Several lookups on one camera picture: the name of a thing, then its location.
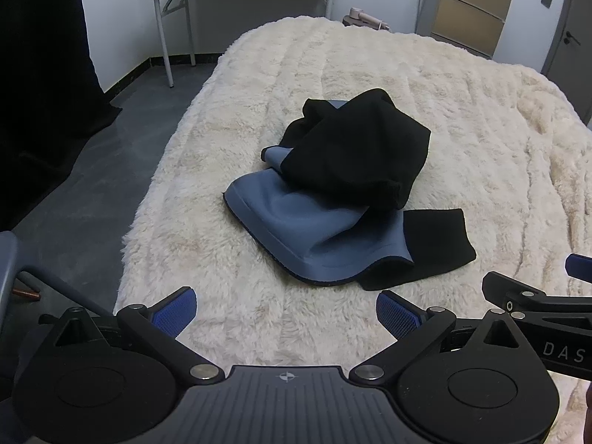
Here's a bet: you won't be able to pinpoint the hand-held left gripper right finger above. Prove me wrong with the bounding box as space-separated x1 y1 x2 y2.
348 290 525 386

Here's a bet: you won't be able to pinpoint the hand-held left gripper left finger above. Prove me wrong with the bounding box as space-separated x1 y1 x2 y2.
39 287 225 384

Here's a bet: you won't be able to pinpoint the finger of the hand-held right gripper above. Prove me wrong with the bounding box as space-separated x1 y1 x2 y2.
565 253 592 283
482 272 592 319

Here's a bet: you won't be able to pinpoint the black and blue pants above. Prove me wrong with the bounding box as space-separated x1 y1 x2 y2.
223 88 477 291

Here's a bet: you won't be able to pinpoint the cream fluffy blanket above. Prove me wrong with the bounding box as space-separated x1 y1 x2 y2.
113 15 592 444

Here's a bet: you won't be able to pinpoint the grey door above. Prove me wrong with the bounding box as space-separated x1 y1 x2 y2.
539 0 592 128

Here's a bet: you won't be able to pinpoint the black curtain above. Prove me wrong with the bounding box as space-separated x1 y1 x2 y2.
0 0 123 232

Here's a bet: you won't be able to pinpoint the gold fridge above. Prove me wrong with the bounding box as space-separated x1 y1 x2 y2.
416 0 521 59

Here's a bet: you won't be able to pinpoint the pink hair dryer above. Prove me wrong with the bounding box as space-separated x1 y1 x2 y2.
342 7 391 32

